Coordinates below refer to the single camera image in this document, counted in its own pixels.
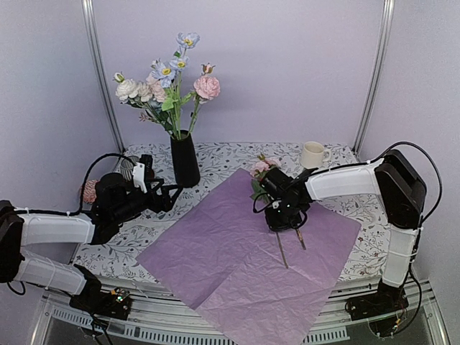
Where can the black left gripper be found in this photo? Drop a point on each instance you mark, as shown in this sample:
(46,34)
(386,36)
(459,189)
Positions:
(166,203)

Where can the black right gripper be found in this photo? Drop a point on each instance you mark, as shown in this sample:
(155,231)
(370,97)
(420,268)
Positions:
(274,225)

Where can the yellow small flower sprig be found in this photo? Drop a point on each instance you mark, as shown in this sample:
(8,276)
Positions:
(300,238)

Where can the pink rose flower stem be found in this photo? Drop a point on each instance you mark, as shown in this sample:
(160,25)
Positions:
(264,169)

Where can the purple pink wrapping paper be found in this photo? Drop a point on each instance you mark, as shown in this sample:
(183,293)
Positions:
(222,248)

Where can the light blue flower stem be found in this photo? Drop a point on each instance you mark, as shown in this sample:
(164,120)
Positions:
(155,105)

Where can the white rose flower stem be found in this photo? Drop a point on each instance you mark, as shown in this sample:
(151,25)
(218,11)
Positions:
(131,92)

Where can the blue poppy flower stem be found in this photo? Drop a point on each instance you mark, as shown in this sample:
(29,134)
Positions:
(170,74)

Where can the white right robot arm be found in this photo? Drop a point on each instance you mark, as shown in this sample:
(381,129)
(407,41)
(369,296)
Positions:
(400,189)

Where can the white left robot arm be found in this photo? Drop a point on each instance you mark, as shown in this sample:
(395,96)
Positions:
(117,201)

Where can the black tapered vase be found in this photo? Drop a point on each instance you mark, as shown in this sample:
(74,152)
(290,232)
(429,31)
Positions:
(184,160)

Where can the floral patterned tablecloth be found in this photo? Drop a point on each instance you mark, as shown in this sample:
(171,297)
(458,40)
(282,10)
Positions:
(217,161)

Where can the striped grey teacup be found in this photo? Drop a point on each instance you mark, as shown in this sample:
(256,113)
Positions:
(127,165)

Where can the cream ceramic mug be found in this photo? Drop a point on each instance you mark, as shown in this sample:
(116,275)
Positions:
(314,155)

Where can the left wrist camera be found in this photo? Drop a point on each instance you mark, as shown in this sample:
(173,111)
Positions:
(142,172)

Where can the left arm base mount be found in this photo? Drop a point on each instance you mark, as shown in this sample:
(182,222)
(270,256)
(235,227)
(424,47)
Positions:
(94,301)

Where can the aluminium front rail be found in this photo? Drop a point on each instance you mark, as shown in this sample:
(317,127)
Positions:
(158,317)

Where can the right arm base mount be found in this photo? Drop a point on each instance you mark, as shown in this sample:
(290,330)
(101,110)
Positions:
(387,299)

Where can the left aluminium frame post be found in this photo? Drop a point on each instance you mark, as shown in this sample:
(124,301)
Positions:
(92,35)

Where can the aluminium frame post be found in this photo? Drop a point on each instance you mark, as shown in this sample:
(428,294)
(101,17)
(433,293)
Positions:
(92,35)
(379,61)

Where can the right aluminium frame post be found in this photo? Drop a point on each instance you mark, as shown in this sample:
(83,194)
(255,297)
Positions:
(379,61)

